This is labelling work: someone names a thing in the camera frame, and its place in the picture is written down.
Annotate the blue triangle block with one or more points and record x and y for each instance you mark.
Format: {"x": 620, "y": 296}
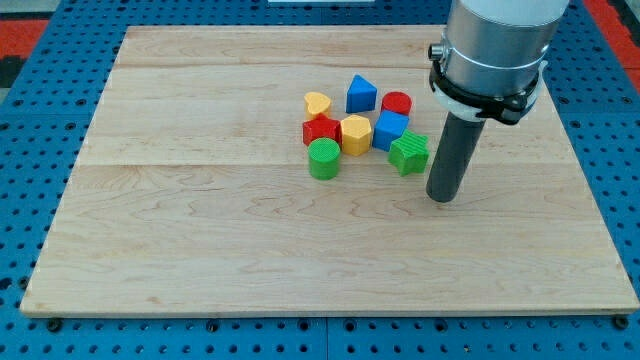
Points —
{"x": 361, "y": 95}

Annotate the green cylinder block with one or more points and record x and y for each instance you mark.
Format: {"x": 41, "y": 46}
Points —
{"x": 324, "y": 158}

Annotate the yellow heart block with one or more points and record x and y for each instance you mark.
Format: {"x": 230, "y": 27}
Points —
{"x": 316, "y": 103}

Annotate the yellow hexagon block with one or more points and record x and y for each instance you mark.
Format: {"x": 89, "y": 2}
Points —
{"x": 356, "y": 134}

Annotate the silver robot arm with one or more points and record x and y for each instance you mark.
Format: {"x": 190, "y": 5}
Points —
{"x": 489, "y": 61}

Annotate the green star block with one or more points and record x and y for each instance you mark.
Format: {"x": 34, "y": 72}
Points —
{"x": 409, "y": 153}

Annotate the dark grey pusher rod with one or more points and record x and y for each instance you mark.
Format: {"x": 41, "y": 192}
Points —
{"x": 455, "y": 149}

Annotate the red cylinder block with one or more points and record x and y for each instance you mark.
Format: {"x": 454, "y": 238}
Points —
{"x": 397, "y": 102}

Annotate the blue cube block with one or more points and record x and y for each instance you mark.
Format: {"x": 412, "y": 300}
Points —
{"x": 389, "y": 127}

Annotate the red star block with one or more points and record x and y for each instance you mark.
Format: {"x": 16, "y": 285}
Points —
{"x": 321, "y": 127}

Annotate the wooden board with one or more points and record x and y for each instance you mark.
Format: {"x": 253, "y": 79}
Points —
{"x": 191, "y": 195}

